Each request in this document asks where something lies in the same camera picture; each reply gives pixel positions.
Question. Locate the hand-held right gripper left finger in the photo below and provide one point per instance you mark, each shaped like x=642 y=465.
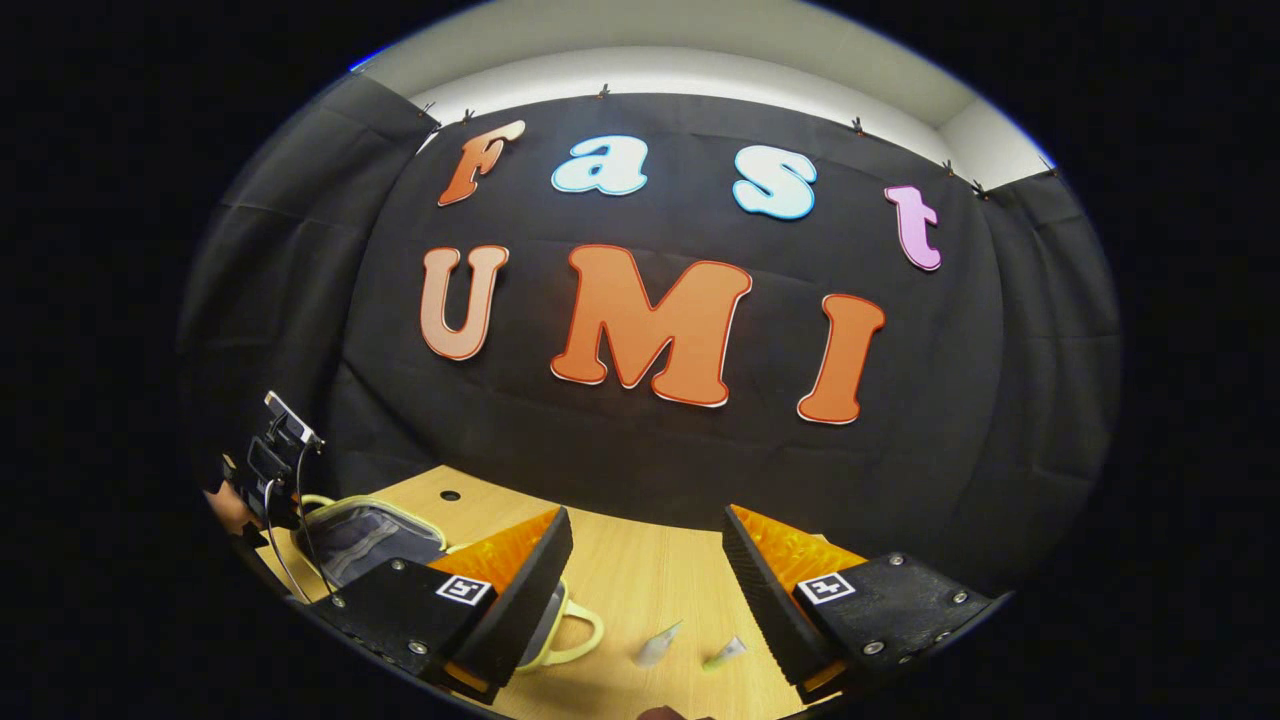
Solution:
x=520 y=600

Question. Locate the pale green patterned tube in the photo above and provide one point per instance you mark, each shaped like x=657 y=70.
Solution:
x=655 y=645

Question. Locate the pale yellow suitcase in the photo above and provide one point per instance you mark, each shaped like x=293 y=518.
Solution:
x=370 y=540

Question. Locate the white tube with green cap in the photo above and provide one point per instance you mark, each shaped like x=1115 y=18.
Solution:
x=722 y=656

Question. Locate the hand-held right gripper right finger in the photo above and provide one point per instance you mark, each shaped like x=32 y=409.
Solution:
x=775 y=600

